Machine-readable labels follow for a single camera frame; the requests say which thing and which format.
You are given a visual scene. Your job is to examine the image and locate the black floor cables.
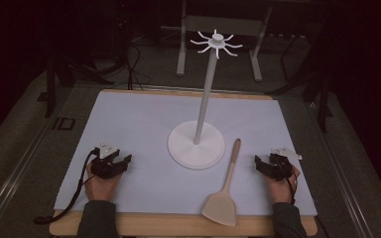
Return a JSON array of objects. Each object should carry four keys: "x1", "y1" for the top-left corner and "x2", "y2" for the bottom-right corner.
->
[{"x1": 124, "y1": 19, "x2": 153, "y2": 91}]

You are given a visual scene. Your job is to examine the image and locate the white hook rack stand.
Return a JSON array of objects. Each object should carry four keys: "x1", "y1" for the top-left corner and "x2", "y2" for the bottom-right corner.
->
[{"x1": 167, "y1": 29, "x2": 244, "y2": 171}]

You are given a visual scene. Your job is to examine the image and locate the beige spatula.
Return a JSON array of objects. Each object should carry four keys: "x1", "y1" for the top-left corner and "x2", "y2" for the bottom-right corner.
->
[{"x1": 200, "y1": 137, "x2": 242, "y2": 228}]

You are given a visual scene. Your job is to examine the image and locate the wooden table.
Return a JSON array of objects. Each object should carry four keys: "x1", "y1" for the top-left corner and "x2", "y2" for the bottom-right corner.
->
[{"x1": 49, "y1": 87, "x2": 319, "y2": 238}]

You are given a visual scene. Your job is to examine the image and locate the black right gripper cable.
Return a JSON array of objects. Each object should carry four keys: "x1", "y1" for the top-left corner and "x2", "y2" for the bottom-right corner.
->
[{"x1": 285, "y1": 170, "x2": 301, "y2": 206}]

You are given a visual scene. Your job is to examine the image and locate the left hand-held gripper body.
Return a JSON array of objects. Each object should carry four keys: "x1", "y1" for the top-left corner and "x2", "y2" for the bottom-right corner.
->
[{"x1": 90, "y1": 141, "x2": 129, "y2": 180}]

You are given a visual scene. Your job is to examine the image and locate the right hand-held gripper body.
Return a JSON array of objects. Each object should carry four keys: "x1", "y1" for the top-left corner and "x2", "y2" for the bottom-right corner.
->
[{"x1": 267, "y1": 147, "x2": 303, "y2": 182}]

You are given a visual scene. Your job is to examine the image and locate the white table mat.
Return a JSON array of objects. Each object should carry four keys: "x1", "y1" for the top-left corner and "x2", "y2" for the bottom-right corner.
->
[{"x1": 53, "y1": 90, "x2": 318, "y2": 218}]

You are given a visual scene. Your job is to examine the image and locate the person's right hand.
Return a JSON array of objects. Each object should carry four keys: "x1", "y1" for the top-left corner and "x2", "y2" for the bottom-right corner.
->
[{"x1": 263, "y1": 164, "x2": 302, "y2": 204}]

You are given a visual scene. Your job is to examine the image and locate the black tripod stand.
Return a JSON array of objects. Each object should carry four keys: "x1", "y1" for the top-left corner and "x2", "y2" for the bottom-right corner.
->
[
  {"x1": 265, "y1": 36, "x2": 334, "y2": 134},
  {"x1": 37, "y1": 49, "x2": 116, "y2": 119}
]

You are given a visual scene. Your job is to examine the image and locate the grey metal frame stand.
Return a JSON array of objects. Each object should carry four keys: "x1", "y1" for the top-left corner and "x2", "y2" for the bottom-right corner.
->
[{"x1": 176, "y1": 0, "x2": 275, "y2": 83}]

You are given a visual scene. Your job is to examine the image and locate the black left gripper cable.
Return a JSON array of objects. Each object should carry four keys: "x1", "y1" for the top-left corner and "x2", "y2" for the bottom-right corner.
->
[{"x1": 33, "y1": 148, "x2": 101, "y2": 226}]

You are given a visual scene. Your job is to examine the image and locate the person's left hand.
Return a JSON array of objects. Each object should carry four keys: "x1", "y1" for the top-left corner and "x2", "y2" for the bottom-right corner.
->
[{"x1": 84, "y1": 164, "x2": 124, "y2": 203}]

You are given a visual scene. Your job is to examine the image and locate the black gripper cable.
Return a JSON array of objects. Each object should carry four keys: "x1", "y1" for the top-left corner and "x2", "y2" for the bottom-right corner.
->
[
  {"x1": 285, "y1": 170, "x2": 301, "y2": 206},
  {"x1": 33, "y1": 148, "x2": 101, "y2": 226}
]

